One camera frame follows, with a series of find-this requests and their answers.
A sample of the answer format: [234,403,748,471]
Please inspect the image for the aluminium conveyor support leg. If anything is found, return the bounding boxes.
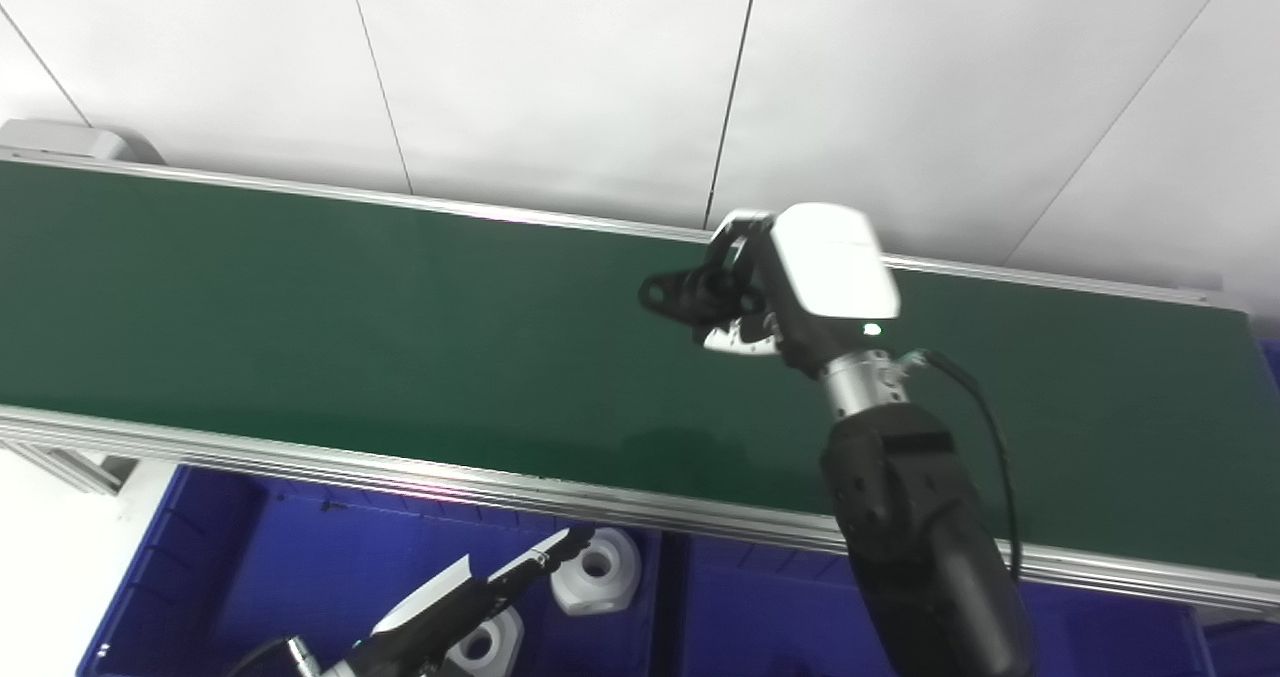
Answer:
[0,440,138,497]

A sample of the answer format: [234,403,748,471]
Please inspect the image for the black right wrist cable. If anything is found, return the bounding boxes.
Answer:
[895,348,1024,584]

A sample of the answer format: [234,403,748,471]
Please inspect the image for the grey conveyor motor housing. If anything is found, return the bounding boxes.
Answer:
[0,118,163,166]

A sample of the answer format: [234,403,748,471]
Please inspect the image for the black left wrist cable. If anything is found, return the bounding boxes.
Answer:
[227,635,323,677]

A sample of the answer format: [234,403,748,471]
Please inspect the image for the black flange part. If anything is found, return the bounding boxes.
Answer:
[639,264,769,344]

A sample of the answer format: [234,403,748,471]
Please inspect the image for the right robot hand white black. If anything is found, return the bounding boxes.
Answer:
[698,202,902,380]

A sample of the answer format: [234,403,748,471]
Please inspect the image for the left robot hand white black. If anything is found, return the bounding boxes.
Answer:
[350,526,597,677]

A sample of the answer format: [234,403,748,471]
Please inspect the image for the green conveyor belt aluminium frame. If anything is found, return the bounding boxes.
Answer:
[0,147,1280,615]

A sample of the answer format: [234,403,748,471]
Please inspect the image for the white hexagonal nut part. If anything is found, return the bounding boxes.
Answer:
[549,526,642,617]
[444,607,525,677]

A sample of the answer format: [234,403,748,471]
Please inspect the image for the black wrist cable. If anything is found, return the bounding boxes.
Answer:
[227,635,323,677]
[895,348,1024,584]

